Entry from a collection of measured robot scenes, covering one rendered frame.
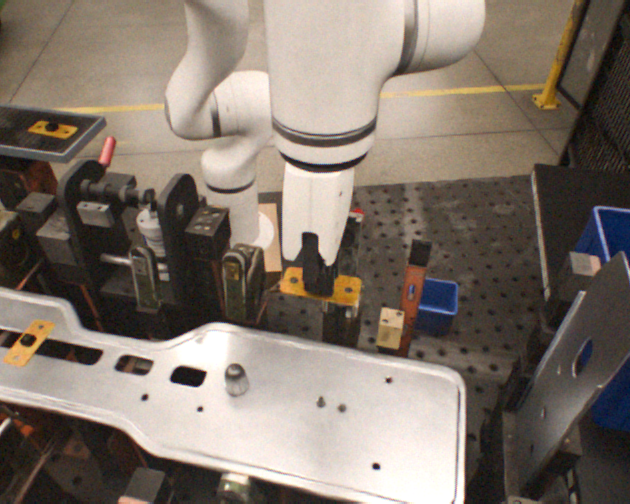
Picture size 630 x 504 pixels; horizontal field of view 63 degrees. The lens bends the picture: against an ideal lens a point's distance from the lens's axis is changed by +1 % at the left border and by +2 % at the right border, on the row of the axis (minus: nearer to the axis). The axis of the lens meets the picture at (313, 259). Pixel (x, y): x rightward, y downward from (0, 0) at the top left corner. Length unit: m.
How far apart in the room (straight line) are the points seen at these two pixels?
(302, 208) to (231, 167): 0.70
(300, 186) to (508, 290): 1.02
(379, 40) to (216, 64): 0.59
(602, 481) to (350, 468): 0.30
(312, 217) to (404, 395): 0.41
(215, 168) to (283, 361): 0.49
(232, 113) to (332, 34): 0.70
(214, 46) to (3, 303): 0.55
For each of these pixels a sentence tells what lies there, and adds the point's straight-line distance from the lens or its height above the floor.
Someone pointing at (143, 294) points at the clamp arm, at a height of 1.02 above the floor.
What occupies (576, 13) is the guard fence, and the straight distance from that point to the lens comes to 3.60.
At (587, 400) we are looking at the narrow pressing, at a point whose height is 1.24.
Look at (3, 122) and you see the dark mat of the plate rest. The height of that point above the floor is 1.16.
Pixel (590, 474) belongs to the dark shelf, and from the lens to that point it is 0.76.
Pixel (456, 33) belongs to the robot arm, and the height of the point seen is 1.52.
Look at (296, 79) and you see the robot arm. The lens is 0.37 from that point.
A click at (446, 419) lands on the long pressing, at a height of 1.00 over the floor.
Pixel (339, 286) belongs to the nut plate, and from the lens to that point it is 0.55.
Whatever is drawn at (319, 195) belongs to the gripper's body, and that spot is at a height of 1.41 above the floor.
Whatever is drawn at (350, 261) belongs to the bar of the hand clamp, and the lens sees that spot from 0.73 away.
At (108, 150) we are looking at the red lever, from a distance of 1.02.
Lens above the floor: 1.66
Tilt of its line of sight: 45 degrees down
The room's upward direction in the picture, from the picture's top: straight up
